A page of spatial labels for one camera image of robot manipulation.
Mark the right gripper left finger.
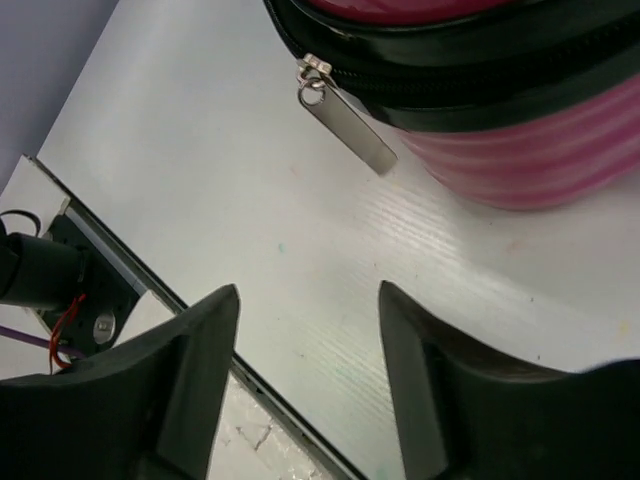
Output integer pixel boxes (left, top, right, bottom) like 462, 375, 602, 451
1, 284, 239, 479

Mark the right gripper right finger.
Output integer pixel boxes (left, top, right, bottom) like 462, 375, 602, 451
378, 281, 639, 479

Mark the pink and teal suitcase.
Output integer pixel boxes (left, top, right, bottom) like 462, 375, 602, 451
265, 1, 639, 210

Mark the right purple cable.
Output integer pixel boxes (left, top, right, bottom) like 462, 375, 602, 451
0, 324, 86, 359

